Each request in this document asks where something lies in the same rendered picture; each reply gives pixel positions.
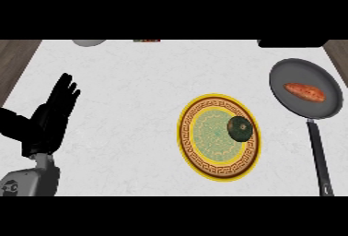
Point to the dark grey frying pan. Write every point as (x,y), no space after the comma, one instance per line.
(306,92)

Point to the grey round bowl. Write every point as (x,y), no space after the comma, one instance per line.
(89,42)

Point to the orange sweet potato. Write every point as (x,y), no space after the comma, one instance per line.
(304,91)

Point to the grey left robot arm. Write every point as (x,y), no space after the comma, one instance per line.
(30,179)

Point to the dark green round vegetable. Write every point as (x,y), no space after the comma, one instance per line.
(240,128)

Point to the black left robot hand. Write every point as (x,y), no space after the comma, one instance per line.
(49,120)

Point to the yellow brown patterned plate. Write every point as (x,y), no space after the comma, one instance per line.
(213,138)

